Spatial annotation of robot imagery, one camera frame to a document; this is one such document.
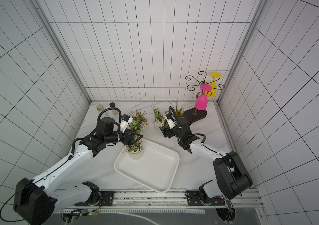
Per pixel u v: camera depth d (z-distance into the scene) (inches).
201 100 35.6
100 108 40.1
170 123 29.9
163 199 29.2
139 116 36.4
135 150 31.8
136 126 33.7
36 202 14.7
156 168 34.4
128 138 25.9
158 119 37.2
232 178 16.6
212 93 31.4
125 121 26.7
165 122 33.6
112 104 41.6
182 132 25.9
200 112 42.3
